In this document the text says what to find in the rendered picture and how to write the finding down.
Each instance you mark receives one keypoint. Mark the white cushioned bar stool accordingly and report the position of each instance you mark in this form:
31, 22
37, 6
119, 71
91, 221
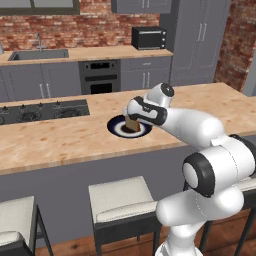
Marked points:
248, 186
16, 216
116, 196

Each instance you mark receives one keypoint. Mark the grey sink tap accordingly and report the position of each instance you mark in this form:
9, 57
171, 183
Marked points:
40, 43

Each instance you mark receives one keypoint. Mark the black toaster oven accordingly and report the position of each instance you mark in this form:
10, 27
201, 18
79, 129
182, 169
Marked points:
146, 38

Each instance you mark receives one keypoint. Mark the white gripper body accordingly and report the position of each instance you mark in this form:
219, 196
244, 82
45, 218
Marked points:
133, 108

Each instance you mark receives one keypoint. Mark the grey base cupboards with drawer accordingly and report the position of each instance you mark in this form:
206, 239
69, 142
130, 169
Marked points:
145, 73

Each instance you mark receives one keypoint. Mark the black gas hob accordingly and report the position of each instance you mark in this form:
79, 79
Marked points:
40, 113

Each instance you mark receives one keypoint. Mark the brown toasted bread slice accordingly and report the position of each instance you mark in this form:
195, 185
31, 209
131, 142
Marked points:
132, 125

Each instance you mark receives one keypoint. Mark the black built-in oven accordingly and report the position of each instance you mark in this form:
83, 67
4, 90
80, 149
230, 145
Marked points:
99, 76

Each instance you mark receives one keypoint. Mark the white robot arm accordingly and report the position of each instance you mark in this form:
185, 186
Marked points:
203, 133

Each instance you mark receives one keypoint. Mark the grey tall cupboard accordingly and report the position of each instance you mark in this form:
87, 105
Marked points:
196, 40

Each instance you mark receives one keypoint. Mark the grey wall cupboard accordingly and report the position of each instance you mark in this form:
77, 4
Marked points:
140, 6

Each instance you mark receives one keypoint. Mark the dark blue white plate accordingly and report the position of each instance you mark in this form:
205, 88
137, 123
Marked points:
115, 128

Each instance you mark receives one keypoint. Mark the grey base cupboards under sink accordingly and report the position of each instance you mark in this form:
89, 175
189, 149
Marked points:
26, 81

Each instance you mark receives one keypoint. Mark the grey kitchen island base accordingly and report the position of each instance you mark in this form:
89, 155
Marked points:
66, 190

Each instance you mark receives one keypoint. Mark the dark framed window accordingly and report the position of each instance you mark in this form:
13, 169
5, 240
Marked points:
40, 5

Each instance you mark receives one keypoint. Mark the grey sink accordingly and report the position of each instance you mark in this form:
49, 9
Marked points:
40, 54

